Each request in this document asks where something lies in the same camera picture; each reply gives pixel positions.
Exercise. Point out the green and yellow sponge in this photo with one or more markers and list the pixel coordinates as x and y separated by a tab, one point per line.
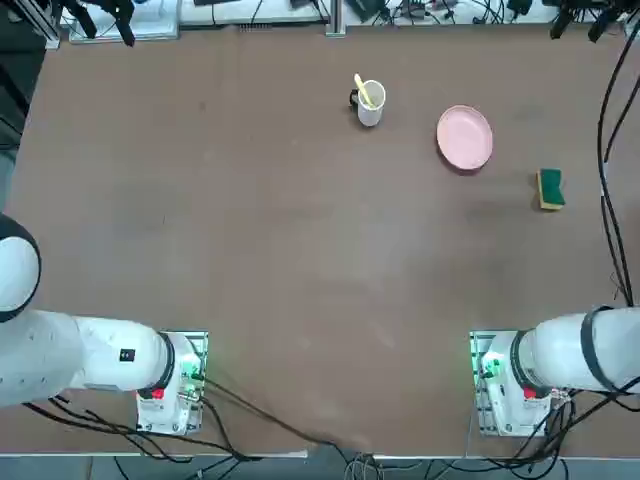
551	187

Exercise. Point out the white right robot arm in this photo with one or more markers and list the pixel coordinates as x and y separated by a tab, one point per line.
560	350

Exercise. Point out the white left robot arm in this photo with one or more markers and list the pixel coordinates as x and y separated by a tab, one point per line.
100	355

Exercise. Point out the pink plate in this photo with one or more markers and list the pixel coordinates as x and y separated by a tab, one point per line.
465	135

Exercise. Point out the white smiley mug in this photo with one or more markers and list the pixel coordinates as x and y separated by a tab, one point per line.
370	116

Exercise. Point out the yellow spoon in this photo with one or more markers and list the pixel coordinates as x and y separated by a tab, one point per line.
361	86

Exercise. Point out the black power brick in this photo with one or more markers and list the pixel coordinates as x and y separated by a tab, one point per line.
370	7

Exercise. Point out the black tripod legs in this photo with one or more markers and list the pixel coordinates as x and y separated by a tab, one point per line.
126	27
560	27

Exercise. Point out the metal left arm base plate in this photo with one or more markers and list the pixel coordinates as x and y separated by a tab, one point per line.
201	340

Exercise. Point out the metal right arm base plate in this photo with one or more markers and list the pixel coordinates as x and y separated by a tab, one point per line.
476	342

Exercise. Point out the aluminium post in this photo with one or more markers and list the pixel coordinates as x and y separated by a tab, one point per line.
336	20

